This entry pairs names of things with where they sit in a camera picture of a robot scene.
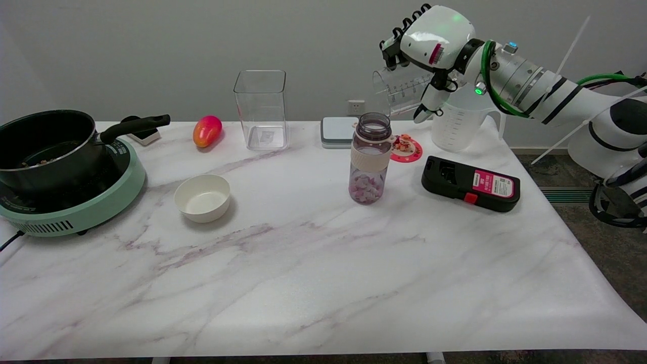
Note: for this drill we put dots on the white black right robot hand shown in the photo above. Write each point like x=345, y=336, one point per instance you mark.
x=440, y=35

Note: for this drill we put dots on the clear plastic measuring cup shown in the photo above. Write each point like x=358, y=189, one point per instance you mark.
x=399, y=93

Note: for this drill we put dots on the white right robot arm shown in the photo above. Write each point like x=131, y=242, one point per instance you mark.
x=556, y=96

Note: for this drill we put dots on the large translucent measuring jug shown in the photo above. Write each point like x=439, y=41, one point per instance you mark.
x=455, y=134

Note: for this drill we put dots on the purple bottle with beige sleeve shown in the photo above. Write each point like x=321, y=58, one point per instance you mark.
x=371, y=162

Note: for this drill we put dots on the red round cartoon coaster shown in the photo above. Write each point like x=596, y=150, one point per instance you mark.
x=409, y=151

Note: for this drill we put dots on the white grey kitchen scale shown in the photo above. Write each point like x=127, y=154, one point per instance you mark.
x=337, y=130

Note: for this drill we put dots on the black device with red label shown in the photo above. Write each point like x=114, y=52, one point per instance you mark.
x=455, y=184

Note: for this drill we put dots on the pink purple candy pieces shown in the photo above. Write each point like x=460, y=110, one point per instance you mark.
x=366, y=189

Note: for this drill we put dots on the clear square plastic container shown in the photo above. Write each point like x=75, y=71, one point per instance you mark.
x=261, y=101

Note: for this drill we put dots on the floor vent grille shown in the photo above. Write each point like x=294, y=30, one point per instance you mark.
x=561, y=196

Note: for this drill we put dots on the red orange mango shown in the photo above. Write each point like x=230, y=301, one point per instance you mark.
x=207, y=131

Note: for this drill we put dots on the white bowl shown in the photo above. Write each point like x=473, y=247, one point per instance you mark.
x=202, y=202

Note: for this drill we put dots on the white table leg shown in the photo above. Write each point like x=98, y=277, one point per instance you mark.
x=435, y=358
x=160, y=361

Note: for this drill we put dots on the green induction cooker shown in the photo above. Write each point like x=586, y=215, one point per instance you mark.
x=101, y=207

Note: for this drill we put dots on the white wall socket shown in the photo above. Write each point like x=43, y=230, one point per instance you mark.
x=356, y=107

